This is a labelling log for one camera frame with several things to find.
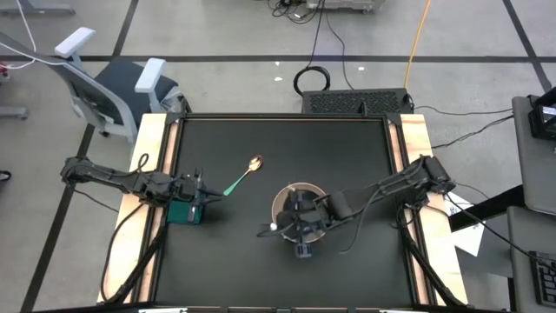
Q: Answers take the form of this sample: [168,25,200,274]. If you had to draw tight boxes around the black cable coil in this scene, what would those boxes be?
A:
[292,64,332,97]

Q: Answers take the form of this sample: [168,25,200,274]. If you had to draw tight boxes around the black vented computer case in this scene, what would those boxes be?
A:
[301,87,414,117]

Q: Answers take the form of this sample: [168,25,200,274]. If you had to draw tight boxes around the grey and white office chair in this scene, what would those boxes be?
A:
[0,26,186,147]

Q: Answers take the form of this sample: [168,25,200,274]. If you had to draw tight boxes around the beige bowl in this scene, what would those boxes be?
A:
[271,182,328,243]

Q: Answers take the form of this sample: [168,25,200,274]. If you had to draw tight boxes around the gold spoon with green handle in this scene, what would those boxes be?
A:
[222,154,264,197]

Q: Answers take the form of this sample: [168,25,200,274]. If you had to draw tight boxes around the grey equipment box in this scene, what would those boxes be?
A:
[303,0,387,14]

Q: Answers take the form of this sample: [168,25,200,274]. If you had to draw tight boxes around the dark green cloth napkin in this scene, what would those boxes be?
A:
[166,199,206,226]

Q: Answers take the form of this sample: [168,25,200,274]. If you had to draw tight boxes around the yellow cable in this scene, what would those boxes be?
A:
[402,0,432,90]

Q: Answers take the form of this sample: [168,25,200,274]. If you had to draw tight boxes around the white cable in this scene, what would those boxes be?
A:
[0,0,69,71]

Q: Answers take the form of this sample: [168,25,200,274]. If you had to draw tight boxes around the grey desk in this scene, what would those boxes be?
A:
[506,205,556,313]
[511,94,556,216]

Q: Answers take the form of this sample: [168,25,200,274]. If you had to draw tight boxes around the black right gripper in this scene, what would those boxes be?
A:
[256,190,331,260]

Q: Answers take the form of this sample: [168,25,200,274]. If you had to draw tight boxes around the grey furniture base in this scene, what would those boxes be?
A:
[0,0,76,17]
[0,106,30,122]

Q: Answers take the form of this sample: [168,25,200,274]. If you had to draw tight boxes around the white paper sheet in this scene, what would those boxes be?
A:
[442,190,487,257]

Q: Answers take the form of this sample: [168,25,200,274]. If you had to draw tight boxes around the black keyboard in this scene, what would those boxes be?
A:
[528,250,556,308]

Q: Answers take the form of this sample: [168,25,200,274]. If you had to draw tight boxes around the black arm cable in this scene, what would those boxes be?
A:
[98,202,147,304]

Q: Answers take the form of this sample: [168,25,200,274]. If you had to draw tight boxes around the black bar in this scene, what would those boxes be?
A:
[447,183,525,232]

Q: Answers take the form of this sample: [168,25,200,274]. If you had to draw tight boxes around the black floor cable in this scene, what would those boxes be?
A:
[306,0,326,70]
[412,104,514,117]
[323,11,355,90]
[429,113,515,150]

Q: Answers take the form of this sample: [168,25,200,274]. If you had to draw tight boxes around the black cable sleeve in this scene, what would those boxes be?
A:
[108,212,169,305]
[395,208,468,308]

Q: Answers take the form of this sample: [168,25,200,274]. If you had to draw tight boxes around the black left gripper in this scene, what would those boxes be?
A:
[173,167,225,223]

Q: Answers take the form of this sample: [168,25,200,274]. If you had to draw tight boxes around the black screen device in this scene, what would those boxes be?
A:
[526,85,556,141]

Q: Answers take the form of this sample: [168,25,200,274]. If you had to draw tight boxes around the black cable bundle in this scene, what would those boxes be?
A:
[265,0,322,25]

